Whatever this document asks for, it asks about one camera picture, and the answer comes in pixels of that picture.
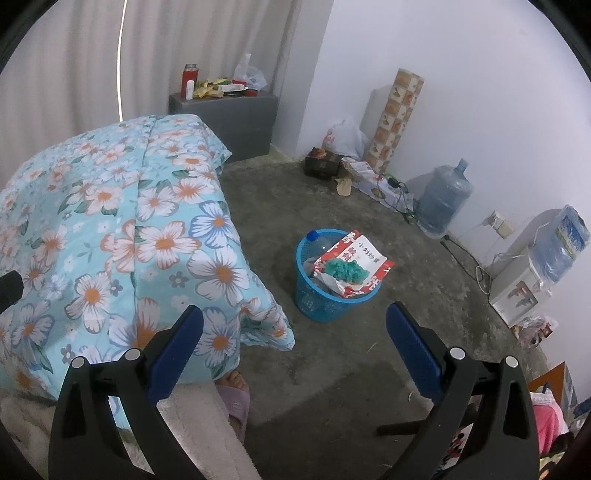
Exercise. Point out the blue plastic trash basket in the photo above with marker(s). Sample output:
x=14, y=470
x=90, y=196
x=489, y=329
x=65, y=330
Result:
x=312, y=300

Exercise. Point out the white water dispenser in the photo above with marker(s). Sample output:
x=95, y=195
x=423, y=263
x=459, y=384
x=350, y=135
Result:
x=517, y=288

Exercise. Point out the dark box on floor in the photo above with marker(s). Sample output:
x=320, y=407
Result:
x=322, y=164

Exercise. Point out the grey pleated curtain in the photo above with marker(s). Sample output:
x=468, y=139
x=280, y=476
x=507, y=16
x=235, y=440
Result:
x=72, y=66

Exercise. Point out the pink slipper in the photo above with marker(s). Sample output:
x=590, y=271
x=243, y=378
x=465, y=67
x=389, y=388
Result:
x=235, y=395

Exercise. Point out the floral blue bed quilt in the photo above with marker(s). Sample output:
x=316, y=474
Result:
x=115, y=232

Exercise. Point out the large blue water jug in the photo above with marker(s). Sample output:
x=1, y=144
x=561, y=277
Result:
x=444, y=196

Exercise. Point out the white plastic bag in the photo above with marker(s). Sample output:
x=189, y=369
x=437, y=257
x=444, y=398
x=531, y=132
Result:
x=347, y=139

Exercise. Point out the grey bedside cabinet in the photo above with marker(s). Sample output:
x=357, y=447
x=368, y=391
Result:
x=244, y=124

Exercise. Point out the red white snack bag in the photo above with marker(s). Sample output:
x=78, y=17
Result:
x=353, y=267

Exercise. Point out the red candle jar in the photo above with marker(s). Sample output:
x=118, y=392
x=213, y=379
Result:
x=188, y=81

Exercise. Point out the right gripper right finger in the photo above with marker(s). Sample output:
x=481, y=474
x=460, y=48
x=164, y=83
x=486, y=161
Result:
x=481, y=425

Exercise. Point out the patterned rolled mat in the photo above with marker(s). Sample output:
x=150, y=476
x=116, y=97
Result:
x=398, y=109

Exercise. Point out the water jug on dispenser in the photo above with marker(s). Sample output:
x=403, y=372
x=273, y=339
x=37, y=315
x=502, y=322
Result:
x=556, y=249

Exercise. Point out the clear bottle blue cap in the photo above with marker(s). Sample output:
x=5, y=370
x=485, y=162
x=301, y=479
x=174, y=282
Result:
x=318, y=244

